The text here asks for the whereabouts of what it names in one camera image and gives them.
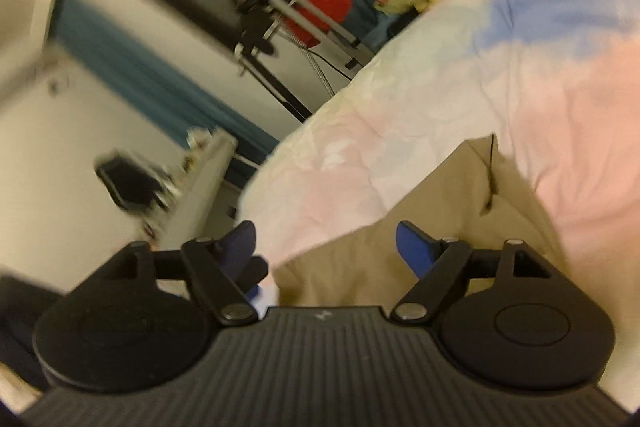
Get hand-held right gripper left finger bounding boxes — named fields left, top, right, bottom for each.
left=115, top=221, right=269, bottom=326

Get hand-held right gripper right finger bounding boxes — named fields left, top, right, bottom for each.
left=392, top=220, right=554, bottom=323

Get khaki pants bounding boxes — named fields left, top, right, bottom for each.
left=272, top=134, right=568, bottom=308

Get white side table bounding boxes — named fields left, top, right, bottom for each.
left=145, top=127, right=239, bottom=254

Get black box-shaped device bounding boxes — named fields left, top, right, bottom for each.
left=94, top=151, right=172, bottom=214

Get pastel tie-dye bed sheet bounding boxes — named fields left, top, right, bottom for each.
left=242, top=0, right=640, bottom=413

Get black metal tripod stand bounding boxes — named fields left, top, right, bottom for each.
left=215, top=0, right=377, bottom=124

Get red bag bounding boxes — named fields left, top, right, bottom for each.
left=299, top=0, right=354, bottom=48

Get white braided cable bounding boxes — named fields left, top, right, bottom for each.
left=299, top=46, right=337, bottom=98

